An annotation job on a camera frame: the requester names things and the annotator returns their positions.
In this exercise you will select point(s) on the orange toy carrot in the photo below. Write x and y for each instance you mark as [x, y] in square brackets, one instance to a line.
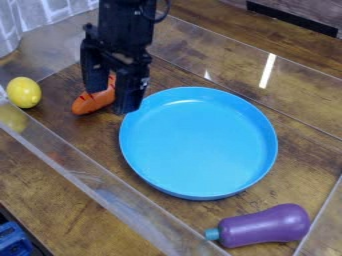
[89, 102]

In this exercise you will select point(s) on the yellow toy lemon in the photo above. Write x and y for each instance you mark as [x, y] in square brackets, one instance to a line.
[24, 92]

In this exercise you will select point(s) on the purple toy eggplant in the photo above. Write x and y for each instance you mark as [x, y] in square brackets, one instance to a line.
[283, 223]

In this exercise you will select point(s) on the round blue tray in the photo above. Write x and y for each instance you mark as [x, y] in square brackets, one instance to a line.
[197, 143]

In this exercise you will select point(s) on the clear acrylic enclosure wall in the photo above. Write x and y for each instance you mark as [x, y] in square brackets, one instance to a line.
[67, 185]

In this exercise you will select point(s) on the black bar on floor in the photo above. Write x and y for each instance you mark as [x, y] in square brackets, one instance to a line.
[292, 19]

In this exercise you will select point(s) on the blue plastic crate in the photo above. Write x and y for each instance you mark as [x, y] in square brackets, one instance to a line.
[14, 243]

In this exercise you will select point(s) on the white curtain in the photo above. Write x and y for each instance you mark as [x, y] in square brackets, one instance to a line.
[24, 15]

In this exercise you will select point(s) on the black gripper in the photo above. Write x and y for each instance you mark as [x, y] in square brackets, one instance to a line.
[123, 32]

